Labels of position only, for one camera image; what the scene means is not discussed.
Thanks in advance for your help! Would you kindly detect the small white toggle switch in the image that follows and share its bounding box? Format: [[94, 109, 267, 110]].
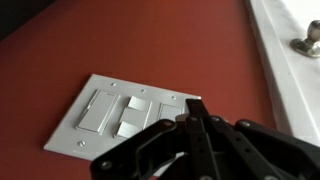
[[113, 120, 144, 140], [126, 95, 153, 112]]

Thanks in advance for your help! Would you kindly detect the wide white rocker switch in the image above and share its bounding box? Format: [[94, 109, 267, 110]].
[[75, 88, 120, 136]]

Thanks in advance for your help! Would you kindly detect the narrow white rocker switch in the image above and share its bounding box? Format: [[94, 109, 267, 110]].
[[157, 102, 185, 122]]

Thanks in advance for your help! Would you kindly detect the silver door knob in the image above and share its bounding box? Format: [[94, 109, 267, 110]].
[[289, 19, 320, 59]]

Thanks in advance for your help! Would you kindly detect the white light switch plate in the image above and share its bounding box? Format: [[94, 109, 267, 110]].
[[43, 73, 203, 178]]

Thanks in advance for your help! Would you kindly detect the white door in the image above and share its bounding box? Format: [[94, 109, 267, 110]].
[[245, 0, 320, 147]]

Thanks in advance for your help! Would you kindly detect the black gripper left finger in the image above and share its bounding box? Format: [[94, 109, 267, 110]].
[[90, 98, 206, 180]]

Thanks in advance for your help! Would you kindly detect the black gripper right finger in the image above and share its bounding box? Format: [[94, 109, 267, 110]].
[[193, 98, 320, 180]]

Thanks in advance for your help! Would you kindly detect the dark wooden door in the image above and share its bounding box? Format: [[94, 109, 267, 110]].
[[0, 0, 57, 42]]

